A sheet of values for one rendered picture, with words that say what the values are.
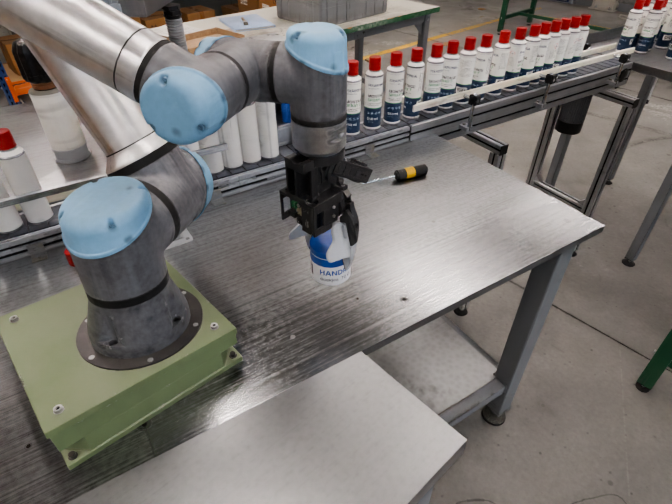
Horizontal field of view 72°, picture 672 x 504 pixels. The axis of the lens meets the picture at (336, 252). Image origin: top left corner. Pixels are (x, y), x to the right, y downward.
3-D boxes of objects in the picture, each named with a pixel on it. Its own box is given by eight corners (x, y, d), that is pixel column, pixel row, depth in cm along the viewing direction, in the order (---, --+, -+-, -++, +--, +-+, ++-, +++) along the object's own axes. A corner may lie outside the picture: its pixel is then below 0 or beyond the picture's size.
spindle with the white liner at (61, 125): (87, 145, 131) (46, 31, 112) (94, 158, 125) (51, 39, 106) (52, 153, 127) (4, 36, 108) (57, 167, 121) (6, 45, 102)
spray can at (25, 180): (52, 209, 106) (13, 123, 93) (55, 220, 102) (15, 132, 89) (27, 216, 104) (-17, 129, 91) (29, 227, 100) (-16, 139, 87)
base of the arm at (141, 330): (174, 283, 83) (162, 236, 78) (204, 334, 73) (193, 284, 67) (82, 314, 76) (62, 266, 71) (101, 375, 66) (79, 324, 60)
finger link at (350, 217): (335, 244, 75) (321, 194, 71) (343, 239, 76) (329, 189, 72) (357, 248, 71) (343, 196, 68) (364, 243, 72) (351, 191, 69)
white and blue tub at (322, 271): (329, 255, 86) (329, 223, 81) (359, 271, 82) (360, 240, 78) (302, 273, 82) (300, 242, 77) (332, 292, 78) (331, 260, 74)
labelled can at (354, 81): (353, 128, 140) (355, 57, 127) (363, 134, 137) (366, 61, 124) (338, 131, 138) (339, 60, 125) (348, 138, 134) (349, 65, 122)
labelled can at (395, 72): (393, 117, 146) (398, 48, 133) (403, 123, 143) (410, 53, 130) (379, 120, 144) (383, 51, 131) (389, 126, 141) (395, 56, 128)
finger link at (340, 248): (326, 283, 74) (311, 231, 70) (350, 265, 78) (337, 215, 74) (340, 286, 72) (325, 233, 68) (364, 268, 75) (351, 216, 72)
